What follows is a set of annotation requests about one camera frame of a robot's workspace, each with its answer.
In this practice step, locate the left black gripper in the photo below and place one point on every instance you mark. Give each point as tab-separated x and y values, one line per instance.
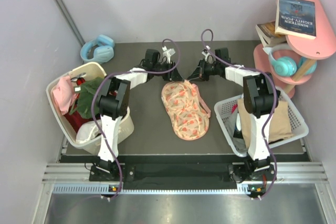
174	75

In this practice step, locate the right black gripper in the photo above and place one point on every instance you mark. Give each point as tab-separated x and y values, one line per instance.
199	73

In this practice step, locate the floral mesh laundry bag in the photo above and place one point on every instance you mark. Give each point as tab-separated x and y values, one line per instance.
186	109

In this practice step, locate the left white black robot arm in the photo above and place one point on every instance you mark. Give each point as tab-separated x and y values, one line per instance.
111	100

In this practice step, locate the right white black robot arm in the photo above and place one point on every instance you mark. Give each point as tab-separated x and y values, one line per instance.
260	99

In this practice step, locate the cream laundry basket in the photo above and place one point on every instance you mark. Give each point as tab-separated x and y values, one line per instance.
78	76

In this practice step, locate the grey garment in basket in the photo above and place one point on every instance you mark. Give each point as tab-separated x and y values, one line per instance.
235	135

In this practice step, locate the blue headphones on table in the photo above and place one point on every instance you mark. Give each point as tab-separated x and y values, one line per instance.
99	50

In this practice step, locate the stacked paperback books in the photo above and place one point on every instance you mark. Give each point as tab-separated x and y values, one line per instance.
267	35

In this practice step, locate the teal headphones on shelf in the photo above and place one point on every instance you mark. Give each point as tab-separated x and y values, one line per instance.
284	66

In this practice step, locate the dark green garment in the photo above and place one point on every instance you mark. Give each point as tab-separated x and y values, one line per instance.
83	103

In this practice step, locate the beige folded garment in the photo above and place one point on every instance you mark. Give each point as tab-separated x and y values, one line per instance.
280	127

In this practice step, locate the white garment in basket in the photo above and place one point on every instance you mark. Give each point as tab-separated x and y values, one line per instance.
88	131

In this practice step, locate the red garment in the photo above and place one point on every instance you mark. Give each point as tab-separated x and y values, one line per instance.
75	120

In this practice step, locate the Nineteen Eighty-Four book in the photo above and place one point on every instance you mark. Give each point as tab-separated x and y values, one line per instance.
296	18

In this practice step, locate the pink garment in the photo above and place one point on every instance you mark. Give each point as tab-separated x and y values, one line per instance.
64	94

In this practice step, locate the white perforated plastic basket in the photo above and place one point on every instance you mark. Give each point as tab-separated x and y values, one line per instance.
223	111

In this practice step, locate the pink tiered shelf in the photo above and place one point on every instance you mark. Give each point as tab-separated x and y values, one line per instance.
320	48

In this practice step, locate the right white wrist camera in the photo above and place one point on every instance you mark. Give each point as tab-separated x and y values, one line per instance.
207	55

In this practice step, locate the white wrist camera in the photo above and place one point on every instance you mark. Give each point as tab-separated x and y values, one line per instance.
168	53
207	55

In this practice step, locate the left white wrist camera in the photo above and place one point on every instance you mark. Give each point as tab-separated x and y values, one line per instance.
168	53

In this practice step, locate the aluminium rail frame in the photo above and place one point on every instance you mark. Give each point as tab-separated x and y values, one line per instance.
77	171

